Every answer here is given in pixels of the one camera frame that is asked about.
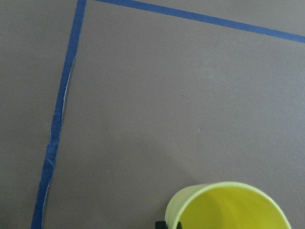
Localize yellow paper cup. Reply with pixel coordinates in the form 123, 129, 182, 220
165, 182, 291, 229

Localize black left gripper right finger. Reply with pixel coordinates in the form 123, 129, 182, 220
177, 222, 182, 229

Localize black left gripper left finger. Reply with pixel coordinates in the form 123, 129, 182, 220
155, 221, 166, 229

